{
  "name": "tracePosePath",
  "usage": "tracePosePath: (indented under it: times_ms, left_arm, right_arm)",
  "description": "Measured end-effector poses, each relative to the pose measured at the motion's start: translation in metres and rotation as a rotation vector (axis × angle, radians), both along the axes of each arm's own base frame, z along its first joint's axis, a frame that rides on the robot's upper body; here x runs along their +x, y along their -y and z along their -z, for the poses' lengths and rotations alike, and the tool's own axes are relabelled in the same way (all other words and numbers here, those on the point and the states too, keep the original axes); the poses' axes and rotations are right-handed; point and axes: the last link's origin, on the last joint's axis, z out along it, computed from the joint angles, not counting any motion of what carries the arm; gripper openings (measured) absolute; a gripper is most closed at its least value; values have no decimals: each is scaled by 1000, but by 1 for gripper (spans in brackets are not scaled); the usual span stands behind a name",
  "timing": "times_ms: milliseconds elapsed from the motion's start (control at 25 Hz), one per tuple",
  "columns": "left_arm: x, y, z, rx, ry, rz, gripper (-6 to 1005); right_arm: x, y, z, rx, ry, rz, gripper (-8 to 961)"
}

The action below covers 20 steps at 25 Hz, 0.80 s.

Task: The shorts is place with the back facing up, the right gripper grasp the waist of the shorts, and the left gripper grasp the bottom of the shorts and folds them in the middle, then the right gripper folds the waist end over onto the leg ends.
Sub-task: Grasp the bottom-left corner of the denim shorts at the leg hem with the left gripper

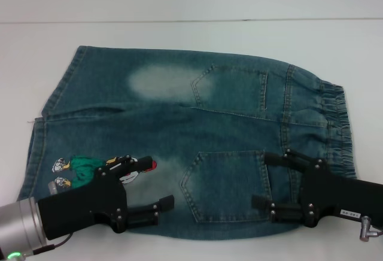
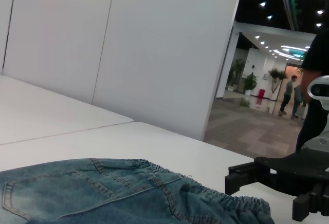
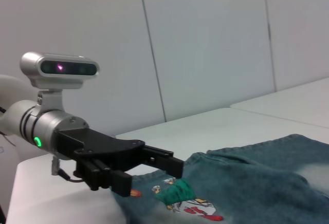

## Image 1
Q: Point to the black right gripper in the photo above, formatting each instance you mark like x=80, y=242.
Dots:
x=335, y=195

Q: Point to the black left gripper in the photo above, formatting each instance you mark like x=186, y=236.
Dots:
x=80, y=207

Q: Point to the blue denim shorts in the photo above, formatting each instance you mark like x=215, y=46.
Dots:
x=185, y=129

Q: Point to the left gripper metal connector plug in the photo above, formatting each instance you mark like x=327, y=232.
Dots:
x=53, y=187

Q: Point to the gripper metal connector plug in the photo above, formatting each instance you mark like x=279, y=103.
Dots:
x=53, y=187
x=365, y=228

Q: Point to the right gripper metal connector plug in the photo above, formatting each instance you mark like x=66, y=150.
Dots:
x=365, y=228

